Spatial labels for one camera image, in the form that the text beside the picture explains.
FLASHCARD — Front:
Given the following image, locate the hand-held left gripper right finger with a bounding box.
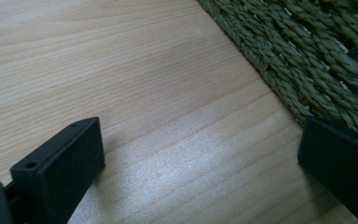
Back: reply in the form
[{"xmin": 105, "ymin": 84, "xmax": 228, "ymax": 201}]
[{"xmin": 296, "ymin": 116, "xmax": 358, "ymax": 224}]

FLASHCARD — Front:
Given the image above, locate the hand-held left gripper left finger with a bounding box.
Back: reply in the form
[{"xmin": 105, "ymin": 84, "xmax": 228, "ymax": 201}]
[{"xmin": 9, "ymin": 117, "xmax": 106, "ymax": 224}]

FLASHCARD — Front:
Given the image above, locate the green woven straw basket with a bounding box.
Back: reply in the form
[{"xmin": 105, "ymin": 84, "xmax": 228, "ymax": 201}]
[{"xmin": 197, "ymin": 0, "xmax": 358, "ymax": 142}]

